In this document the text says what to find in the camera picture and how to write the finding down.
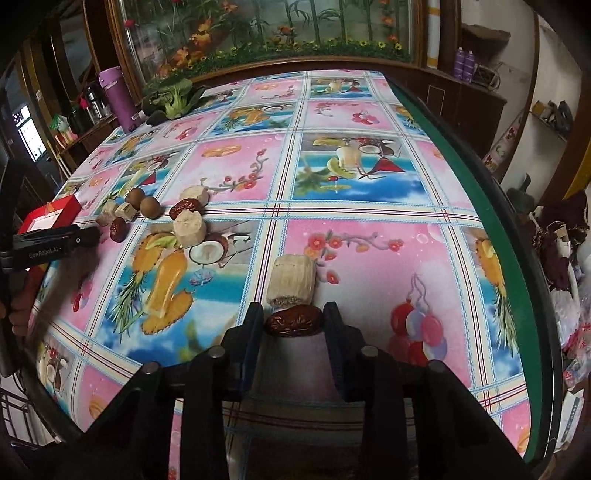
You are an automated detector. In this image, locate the dried red date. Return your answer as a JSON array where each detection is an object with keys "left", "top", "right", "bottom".
[{"left": 266, "top": 304, "right": 325, "bottom": 338}]

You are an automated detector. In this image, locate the large beige sugarcane chunk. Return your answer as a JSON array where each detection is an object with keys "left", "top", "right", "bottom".
[{"left": 266, "top": 254, "right": 315, "bottom": 309}]

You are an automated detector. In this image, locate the dark red jujube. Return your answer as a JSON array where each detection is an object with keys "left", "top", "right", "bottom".
[{"left": 109, "top": 217, "right": 129, "bottom": 243}]

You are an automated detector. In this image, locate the small beige cube chunk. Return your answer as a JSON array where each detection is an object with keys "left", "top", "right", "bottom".
[{"left": 114, "top": 202, "right": 137, "bottom": 222}]

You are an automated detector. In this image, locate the brown round longan fruit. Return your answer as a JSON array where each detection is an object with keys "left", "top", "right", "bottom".
[{"left": 125, "top": 187, "right": 145, "bottom": 210}]

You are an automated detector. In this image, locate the brown round kiwi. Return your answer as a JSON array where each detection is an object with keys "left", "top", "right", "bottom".
[{"left": 139, "top": 196, "right": 163, "bottom": 220}]

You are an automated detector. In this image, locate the dark red date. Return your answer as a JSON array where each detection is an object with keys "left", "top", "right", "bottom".
[{"left": 168, "top": 198, "right": 204, "bottom": 220}]

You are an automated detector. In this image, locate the person left hand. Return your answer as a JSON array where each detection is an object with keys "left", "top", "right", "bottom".
[{"left": 1, "top": 276, "right": 37, "bottom": 337}]

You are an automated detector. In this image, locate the red white tray box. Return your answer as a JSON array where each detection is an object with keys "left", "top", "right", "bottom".
[{"left": 18, "top": 195, "right": 81, "bottom": 234}]

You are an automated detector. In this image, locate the fruit pattern tablecloth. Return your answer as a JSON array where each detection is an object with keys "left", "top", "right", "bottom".
[{"left": 35, "top": 72, "right": 531, "bottom": 479}]

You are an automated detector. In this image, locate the round pale sugarcane piece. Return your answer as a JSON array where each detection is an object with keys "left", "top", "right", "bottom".
[{"left": 178, "top": 185, "right": 209, "bottom": 206}]

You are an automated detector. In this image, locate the purple thermos bottle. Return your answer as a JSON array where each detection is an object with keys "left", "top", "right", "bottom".
[{"left": 98, "top": 67, "right": 141, "bottom": 133}]

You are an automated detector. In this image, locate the green bok choy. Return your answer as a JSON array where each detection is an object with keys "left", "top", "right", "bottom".
[{"left": 141, "top": 78, "right": 207, "bottom": 126}]

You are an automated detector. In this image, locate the floral glass panel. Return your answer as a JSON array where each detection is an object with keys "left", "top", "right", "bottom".
[{"left": 107, "top": 0, "right": 428, "bottom": 91}]

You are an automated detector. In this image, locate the purple bottles pair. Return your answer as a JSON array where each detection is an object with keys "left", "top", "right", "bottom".
[{"left": 453, "top": 47, "right": 476, "bottom": 84}]

